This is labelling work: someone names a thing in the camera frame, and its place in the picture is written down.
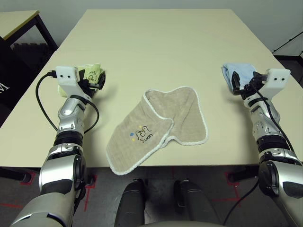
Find black metal rod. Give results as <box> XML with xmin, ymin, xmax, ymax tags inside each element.
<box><xmin>272</xmin><ymin>30</ymin><xmax>303</xmax><ymax>54</ymax></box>

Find green folded towel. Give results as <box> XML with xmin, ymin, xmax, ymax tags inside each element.
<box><xmin>58</xmin><ymin>62</ymin><xmax>106</xmax><ymax>97</ymax></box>

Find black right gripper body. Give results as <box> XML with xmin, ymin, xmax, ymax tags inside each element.
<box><xmin>240</xmin><ymin>79</ymin><xmax>264</xmax><ymax>100</ymax></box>

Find blue folded towel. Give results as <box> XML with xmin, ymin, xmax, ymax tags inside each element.
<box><xmin>221</xmin><ymin>62</ymin><xmax>256</xmax><ymax>92</ymax></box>

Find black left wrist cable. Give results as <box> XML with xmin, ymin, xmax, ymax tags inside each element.
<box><xmin>35</xmin><ymin>70</ymin><xmax>100</xmax><ymax>134</ymax></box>

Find beige side table black legs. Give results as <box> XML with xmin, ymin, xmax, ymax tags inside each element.
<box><xmin>0</xmin><ymin>9</ymin><xmax>59</xmax><ymax>55</ymax></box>

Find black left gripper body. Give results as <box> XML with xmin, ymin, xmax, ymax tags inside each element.
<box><xmin>79</xmin><ymin>79</ymin><xmax>100</xmax><ymax>97</ymax></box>

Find beige towel with white trim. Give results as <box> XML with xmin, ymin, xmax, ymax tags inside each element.
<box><xmin>106</xmin><ymin>86</ymin><xmax>209</xmax><ymax>176</ymax></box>

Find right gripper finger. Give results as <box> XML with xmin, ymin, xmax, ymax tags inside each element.
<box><xmin>251</xmin><ymin>71</ymin><xmax>269</xmax><ymax>82</ymax></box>
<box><xmin>232</xmin><ymin>70</ymin><xmax>242</xmax><ymax>95</ymax></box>

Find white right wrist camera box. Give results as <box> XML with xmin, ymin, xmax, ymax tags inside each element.
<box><xmin>261</xmin><ymin>68</ymin><xmax>291</xmax><ymax>97</ymax></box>

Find black cabinet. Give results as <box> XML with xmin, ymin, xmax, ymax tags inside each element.
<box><xmin>273</xmin><ymin>51</ymin><xmax>303</xmax><ymax>81</ymax></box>

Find black foam floor mats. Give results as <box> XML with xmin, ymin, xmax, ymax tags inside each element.
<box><xmin>10</xmin><ymin>42</ymin><xmax>52</xmax><ymax>62</ymax></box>

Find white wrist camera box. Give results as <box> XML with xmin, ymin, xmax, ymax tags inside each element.
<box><xmin>54</xmin><ymin>66</ymin><xmax>80</xmax><ymax>97</ymax></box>
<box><xmin>261</xmin><ymin>68</ymin><xmax>291</xmax><ymax>97</ymax></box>

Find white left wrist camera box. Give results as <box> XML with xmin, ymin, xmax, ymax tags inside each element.
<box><xmin>54</xmin><ymin>66</ymin><xmax>80</xmax><ymax>97</ymax></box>

